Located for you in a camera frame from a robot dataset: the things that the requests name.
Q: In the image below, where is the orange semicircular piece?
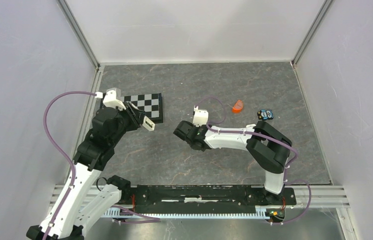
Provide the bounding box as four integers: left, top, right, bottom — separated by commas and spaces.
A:
231, 100, 244, 114

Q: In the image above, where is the white slotted cable duct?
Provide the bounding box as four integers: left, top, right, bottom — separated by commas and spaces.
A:
101, 206, 285, 220

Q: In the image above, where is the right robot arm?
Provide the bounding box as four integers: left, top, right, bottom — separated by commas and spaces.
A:
173, 120, 298, 204

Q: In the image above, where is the white rectangular block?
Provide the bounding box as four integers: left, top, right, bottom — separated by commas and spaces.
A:
141, 116, 155, 132

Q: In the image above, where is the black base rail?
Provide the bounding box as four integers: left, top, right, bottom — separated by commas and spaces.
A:
117, 184, 297, 214

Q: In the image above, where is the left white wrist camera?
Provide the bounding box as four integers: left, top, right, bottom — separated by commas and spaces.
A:
94, 87, 127, 111

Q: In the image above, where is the purple cable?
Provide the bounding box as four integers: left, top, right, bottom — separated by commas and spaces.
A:
198, 96, 313, 225
41, 91, 99, 240

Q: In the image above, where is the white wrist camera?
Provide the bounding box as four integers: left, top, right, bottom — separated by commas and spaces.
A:
192, 105, 209, 127
94, 87, 127, 111

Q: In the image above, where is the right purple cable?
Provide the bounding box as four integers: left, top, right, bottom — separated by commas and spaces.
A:
198, 96, 313, 225

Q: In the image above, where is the black white checkerboard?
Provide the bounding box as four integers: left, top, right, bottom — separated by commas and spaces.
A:
116, 92, 164, 124

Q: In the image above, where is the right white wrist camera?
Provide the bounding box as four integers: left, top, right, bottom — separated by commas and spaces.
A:
192, 105, 209, 127

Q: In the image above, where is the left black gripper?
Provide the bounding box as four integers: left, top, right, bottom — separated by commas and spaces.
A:
109, 100, 146, 146

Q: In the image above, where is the blue owl toy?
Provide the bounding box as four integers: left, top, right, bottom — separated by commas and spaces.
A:
257, 109, 274, 121

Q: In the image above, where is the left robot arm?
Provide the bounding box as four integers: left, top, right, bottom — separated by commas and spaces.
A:
26, 101, 155, 240

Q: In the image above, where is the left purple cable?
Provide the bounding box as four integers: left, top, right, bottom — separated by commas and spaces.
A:
41, 91, 99, 240

